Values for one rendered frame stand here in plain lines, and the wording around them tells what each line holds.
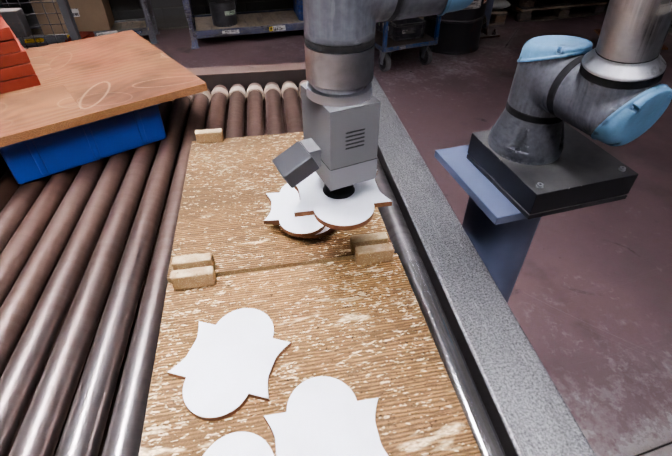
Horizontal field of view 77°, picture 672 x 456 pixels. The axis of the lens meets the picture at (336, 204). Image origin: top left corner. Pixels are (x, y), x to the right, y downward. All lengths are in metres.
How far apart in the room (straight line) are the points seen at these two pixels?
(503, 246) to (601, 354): 0.94
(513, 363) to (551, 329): 1.30
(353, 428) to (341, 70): 0.37
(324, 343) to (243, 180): 0.40
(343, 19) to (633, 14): 0.46
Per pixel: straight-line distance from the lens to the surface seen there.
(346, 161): 0.50
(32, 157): 1.02
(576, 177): 0.96
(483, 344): 0.63
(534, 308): 1.96
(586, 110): 0.83
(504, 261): 1.12
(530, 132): 0.94
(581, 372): 1.85
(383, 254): 0.65
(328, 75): 0.46
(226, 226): 0.74
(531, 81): 0.90
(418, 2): 0.48
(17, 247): 0.88
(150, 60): 1.19
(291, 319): 0.59
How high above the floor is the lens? 1.41
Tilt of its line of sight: 38 degrees down
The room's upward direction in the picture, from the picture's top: straight up
